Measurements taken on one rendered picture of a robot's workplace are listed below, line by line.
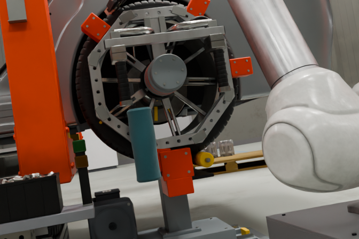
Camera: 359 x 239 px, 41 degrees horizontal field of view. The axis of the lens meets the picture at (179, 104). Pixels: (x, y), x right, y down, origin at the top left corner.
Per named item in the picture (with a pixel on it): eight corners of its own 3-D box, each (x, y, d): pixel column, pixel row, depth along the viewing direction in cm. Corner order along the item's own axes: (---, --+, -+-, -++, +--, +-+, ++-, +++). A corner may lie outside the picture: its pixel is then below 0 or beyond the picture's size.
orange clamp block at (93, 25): (110, 31, 186) (91, 16, 185) (111, 26, 178) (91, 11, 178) (99, 45, 185) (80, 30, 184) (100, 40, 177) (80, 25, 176)
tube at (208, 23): (204, 38, 185) (200, 12, 186) (217, 26, 167) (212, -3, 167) (160, 44, 182) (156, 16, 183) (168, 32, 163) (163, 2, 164)
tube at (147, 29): (155, 44, 182) (150, 17, 182) (162, 33, 163) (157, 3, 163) (109, 50, 178) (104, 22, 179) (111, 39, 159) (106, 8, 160)
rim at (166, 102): (140, 166, 208) (228, 99, 218) (146, 168, 185) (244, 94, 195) (72, 72, 206) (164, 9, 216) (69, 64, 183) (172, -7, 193)
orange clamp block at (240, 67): (226, 79, 193) (247, 76, 195) (232, 76, 185) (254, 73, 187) (224, 62, 194) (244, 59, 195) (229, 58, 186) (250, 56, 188)
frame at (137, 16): (237, 136, 191) (216, 5, 194) (242, 136, 184) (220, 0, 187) (101, 158, 181) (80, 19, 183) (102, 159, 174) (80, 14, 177)
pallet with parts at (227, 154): (278, 158, 675) (273, 132, 677) (284, 165, 583) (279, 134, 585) (185, 172, 689) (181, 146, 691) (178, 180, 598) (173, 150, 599)
